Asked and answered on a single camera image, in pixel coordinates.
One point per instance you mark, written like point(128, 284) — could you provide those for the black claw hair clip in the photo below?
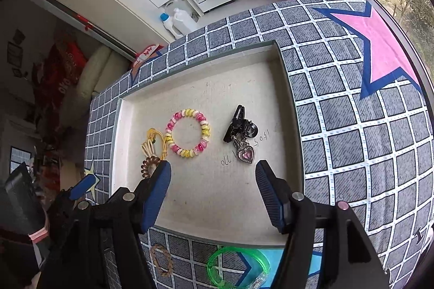
point(237, 126)

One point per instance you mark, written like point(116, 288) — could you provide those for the group of wall photos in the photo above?
point(14, 51)

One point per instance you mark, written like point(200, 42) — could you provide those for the grey checked star-print tablecloth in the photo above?
point(339, 105)

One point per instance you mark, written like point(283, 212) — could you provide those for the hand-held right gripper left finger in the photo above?
point(157, 197)

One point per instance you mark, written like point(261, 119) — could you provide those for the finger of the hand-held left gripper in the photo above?
point(83, 187)

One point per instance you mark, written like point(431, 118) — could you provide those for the shallow grey cardboard tray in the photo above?
point(220, 89)

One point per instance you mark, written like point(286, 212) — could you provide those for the blue-capped detergent bottle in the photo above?
point(168, 25)

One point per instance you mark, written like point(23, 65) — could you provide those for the red white patterned object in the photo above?
point(145, 53)

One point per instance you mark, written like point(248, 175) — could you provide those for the cream sofa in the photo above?
point(95, 72)

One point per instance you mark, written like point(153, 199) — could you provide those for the red printed blanket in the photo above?
point(64, 72)

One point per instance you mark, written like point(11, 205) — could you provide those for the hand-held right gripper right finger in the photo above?
point(271, 197)

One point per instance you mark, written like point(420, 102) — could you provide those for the white detergent bottle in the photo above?
point(183, 21)

